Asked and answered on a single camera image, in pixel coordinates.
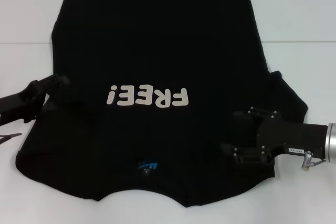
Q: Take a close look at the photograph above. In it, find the black shirt with FREE print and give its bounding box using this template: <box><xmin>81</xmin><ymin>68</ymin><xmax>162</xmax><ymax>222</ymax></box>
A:
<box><xmin>15</xmin><ymin>0</ymin><xmax>309</xmax><ymax>201</ymax></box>

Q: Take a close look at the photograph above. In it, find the right arm cable with plug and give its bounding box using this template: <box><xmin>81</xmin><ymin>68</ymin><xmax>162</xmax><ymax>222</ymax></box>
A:
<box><xmin>300</xmin><ymin>150</ymin><xmax>329</xmax><ymax>172</ymax></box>

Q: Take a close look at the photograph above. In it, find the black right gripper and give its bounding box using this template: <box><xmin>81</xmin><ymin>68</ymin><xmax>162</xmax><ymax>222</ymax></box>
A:
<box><xmin>220</xmin><ymin>106</ymin><xmax>329</xmax><ymax>167</ymax></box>

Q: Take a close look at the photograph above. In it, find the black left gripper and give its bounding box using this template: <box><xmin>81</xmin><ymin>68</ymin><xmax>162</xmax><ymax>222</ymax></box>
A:
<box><xmin>0</xmin><ymin>74</ymin><xmax>79</xmax><ymax>128</ymax></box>

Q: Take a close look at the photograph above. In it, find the left arm cable with plug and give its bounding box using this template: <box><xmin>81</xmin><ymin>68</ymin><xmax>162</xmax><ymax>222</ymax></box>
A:
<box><xmin>0</xmin><ymin>132</ymin><xmax>22</xmax><ymax>145</ymax></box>

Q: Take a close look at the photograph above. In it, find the arm cable with plug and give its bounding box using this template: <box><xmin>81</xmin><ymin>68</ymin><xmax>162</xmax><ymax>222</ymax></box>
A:
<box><xmin>300</xmin><ymin>150</ymin><xmax>329</xmax><ymax>172</ymax></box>
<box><xmin>0</xmin><ymin>132</ymin><xmax>22</xmax><ymax>145</ymax></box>

